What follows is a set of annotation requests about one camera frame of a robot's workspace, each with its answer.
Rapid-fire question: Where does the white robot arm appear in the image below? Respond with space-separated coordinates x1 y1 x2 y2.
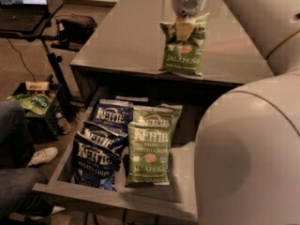
172 0 300 225

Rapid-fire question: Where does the dark bag on stand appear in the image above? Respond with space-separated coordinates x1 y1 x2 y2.
51 14 98 52

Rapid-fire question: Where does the middle blue Kettle chip bag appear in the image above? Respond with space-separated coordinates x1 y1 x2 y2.
81 121 128 156

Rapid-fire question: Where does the green snack package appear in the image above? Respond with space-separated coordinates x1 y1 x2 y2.
7 92 55 115

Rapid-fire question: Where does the black laptop stand table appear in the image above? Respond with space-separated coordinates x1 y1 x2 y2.
0 0 84 108

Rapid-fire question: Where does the grey counter cabinet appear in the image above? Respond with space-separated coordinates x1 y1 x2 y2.
70 0 273 103

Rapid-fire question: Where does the blue kettle chip bag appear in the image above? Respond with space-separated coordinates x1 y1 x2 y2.
92 99 133 133
81 121 128 156
72 132 120 191

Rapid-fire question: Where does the small bottle beside crate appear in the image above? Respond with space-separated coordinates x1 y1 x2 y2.
55 112 71 135

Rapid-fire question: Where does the black crate with snacks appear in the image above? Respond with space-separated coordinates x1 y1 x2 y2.
12 82 63 143

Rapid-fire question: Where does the person's near leg jeans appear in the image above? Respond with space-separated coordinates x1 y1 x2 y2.
0 168 65 225

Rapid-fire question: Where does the green jalapeno chip bag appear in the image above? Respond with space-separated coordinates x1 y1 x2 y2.
127 122 172 186
159 13 210 76
132 103 183 136

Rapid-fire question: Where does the tan box on crate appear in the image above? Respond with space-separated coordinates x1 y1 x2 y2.
25 82 50 92

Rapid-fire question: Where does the black power cable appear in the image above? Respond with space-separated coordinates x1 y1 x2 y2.
7 37 38 83

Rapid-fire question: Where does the open grey top drawer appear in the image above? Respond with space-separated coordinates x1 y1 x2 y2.
34 87 203 225

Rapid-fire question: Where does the open laptop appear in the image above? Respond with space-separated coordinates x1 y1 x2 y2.
0 0 48 33

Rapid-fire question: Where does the rear blue Kettle chip bag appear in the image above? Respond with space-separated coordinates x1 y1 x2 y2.
92 99 133 133

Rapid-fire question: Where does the person's leg in jeans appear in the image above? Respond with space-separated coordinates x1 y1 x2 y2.
0 101 35 168

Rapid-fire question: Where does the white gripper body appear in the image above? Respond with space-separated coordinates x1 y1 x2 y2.
171 0 210 19

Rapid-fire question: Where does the front blue Kettle chip bag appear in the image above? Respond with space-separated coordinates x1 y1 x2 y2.
72 132 120 191

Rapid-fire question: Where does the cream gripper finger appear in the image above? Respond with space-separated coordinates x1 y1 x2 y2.
175 16 196 41

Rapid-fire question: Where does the white sneaker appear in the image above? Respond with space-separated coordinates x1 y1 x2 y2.
27 147 58 167

